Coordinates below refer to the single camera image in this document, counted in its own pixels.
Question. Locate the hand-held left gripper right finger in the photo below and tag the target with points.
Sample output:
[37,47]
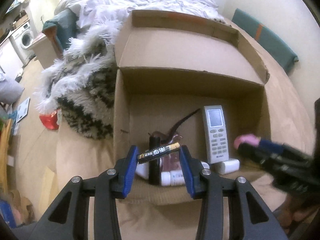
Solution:
[190,172]

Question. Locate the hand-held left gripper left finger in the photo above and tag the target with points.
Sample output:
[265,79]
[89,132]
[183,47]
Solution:
[128,172]

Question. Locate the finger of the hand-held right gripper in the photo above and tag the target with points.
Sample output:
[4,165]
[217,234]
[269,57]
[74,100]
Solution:
[272,145]
[257,156]

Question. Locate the white earbuds case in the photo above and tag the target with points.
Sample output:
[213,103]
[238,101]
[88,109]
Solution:
[142,171]

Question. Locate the small white bottle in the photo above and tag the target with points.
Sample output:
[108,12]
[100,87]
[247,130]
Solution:
[172,178]

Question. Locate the small pink rounded item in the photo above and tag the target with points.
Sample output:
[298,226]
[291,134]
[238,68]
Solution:
[246,140]

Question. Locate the translucent pink hair claw clip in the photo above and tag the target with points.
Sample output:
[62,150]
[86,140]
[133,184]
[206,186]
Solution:
[172,163]

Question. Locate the black cylindrical tube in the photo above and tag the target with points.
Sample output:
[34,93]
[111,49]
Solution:
[154,173]

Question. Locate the white charger plug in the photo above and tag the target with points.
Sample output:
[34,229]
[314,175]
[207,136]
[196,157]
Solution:
[228,166]

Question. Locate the black and gold battery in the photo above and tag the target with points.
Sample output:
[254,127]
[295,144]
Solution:
[157,153]

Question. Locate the white remote control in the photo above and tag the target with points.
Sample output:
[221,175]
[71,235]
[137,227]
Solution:
[216,140]

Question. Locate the dark brown hair clip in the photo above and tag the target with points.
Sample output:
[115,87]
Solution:
[180,125]

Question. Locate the cardboard box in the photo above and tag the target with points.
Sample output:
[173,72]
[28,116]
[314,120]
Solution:
[175,90]

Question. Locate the person's right hand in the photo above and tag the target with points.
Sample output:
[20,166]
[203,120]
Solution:
[295,212]

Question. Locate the fluffy white and black blanket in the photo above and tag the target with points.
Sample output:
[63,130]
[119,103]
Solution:
[82,97]

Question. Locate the red bag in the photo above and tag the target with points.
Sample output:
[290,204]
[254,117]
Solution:
[48,121]

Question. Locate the teal headboard cushion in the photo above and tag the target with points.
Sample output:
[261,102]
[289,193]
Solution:
[265,37]

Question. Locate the flat bathroom scale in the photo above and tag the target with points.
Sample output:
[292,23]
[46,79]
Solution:
[23,110]

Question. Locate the grey plastic bag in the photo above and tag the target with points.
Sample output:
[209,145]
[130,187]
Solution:
[10,90]

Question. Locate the beige bedside cabinet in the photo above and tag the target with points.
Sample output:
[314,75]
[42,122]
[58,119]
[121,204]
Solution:
[42,52]

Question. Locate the teal pillow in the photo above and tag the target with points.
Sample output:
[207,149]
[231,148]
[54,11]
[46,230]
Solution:
[62,27]

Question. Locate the white washing machine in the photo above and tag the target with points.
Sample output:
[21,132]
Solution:
[25,38]

